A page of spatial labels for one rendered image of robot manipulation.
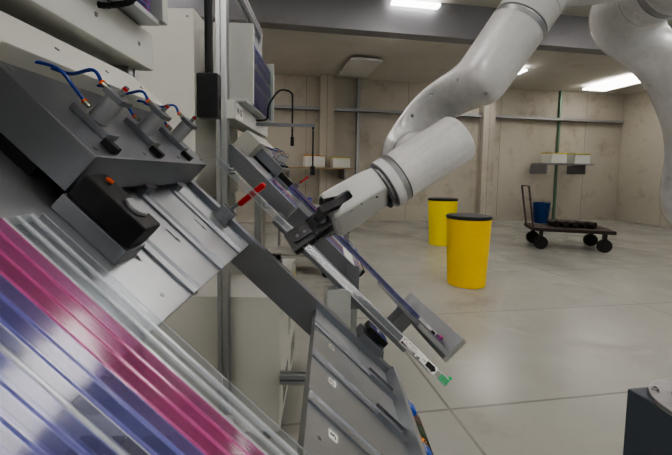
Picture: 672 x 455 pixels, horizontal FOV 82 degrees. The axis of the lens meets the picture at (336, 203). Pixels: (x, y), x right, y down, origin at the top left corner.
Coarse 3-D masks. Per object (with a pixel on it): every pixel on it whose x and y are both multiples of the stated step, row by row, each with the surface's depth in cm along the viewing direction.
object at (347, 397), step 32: (320, 320) 72; (320, 352) 59; (352, 352) 71; (320, 384) 51; (352, 384) 58; (384, 384) 70; (320, 416) 44; (352, 416) 51; (384, 416) 57; (320, 448) 39; (352, 448) 44; (384, 448) 50
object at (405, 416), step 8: (392, 368) 76; (392, 376) 74; (392, 384) 72; (400, 384) 70; (392, 392) 70; (400, 392) 68; (400, 400) 66; (400, 408) 64; (408, 408) 63; (400, 416) 63; (408, 416) 61; (408, 424) 60; (408, 432) 58; (416, 432) 57; (416, 440) 56; (408, 448) 56; (416, 448) 54; (424, 448) 55
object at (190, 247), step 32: (0, 160) 36; (0, 192) 33; (32, 192) 36; (64, 192) 40; (128, 192) 52; (160, 192) 60; (192, 192) 73; (64, 224) 36; (160, 224) 52; (192, 224) 60; (96, 256) 36; (160, 256) 45; (192, 256) 51; (224, 256) 60; (128, 288) 36; (160, 288) 40; (192, 288) 45
